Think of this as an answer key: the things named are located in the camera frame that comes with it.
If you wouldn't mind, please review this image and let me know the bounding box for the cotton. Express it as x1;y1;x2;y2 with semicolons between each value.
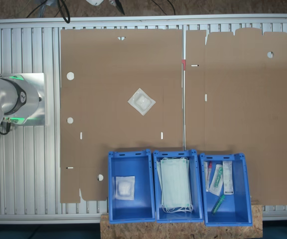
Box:
127;87;157;116
112;175;136;201

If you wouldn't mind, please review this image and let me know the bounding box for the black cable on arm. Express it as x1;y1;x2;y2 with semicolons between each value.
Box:
58;0;71;23

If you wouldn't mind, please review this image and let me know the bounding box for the black base connector cable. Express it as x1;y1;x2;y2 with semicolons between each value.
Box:
0;119;12;135

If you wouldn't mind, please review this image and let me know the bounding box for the pale green surgical mask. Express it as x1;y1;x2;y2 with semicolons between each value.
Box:
160;156;194;214
155;161;164;200

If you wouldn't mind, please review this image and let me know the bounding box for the chipboard plank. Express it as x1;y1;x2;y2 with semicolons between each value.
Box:
100;204;264;239

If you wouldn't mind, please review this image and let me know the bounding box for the red capped tube packet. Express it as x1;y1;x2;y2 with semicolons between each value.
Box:
204;161;214;193

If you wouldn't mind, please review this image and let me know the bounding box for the brown cardboard sheet with holes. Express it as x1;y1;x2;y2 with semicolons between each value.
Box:
59;28;184;204

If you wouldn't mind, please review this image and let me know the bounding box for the grey blue floor object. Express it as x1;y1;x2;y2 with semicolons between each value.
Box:
37;0;59;11

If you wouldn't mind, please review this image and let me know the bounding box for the thin black floor cable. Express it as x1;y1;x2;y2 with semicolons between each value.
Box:
25;0;47;18

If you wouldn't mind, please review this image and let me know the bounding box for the brown cardboard sheet notched edge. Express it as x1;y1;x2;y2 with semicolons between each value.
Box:
185;27;287;206

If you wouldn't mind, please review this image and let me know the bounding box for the green capped tube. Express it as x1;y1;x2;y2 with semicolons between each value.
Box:
211;194;227;215

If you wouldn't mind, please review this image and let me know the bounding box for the blue plastic bin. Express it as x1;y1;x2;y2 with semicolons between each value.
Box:
152;149;205;224
107;148;157;224
199;152;253;227

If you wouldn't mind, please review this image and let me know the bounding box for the white printed flat packet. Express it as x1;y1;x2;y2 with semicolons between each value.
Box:
222;160;235;196

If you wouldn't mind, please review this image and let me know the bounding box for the clear packet with green parts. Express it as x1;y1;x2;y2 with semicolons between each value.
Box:
209;163;225;196

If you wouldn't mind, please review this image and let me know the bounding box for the black looped floor cable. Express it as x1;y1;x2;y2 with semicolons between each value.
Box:
150;0;176;15

